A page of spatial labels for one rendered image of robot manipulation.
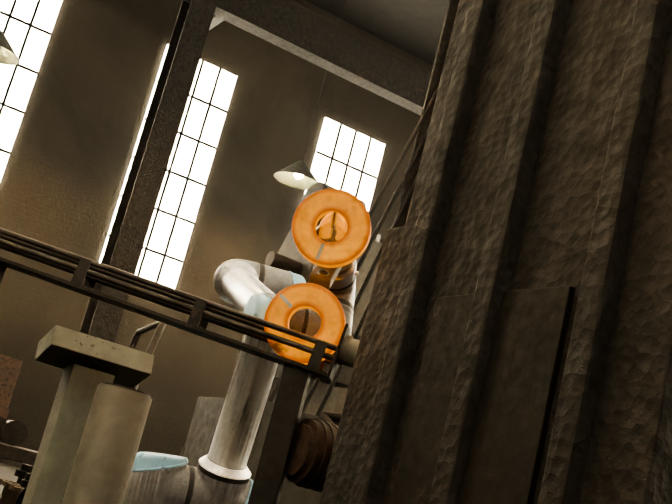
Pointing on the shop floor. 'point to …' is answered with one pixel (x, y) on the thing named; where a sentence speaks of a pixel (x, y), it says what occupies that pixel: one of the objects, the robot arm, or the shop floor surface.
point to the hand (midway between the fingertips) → (334, 219)
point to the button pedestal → (76, 401)
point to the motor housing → (311, 453)
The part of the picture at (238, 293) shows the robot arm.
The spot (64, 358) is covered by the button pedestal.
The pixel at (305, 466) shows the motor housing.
